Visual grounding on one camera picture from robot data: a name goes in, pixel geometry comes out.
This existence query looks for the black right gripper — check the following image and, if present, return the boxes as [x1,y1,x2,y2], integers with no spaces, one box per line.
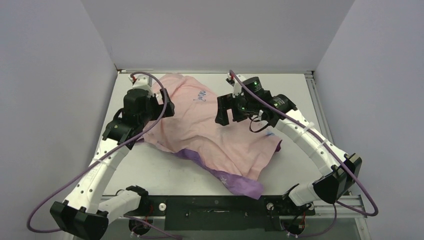
[216,90,258,126]

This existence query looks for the purple Elsa print pillowcase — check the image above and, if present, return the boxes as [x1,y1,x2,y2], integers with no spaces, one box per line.
[141,73,282,200]

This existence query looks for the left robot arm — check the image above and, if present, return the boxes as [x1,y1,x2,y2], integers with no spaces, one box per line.
[50,88,175,240]

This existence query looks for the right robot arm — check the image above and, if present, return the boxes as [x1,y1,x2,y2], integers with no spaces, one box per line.
[215,74,362,215]

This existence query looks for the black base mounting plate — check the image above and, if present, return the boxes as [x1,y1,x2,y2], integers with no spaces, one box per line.
[128,195,316,232]

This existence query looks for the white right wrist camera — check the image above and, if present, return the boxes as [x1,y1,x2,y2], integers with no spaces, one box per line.
[226,73,242,98]

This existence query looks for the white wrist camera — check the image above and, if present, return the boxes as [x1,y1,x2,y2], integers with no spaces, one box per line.
[128,74,154,97]
[226,73,242,98]

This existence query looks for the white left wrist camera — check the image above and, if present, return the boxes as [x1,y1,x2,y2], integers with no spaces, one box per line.
[128,74,154,97]

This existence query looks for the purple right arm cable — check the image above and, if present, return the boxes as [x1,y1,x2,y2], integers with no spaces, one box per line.
[229,69,380,239]

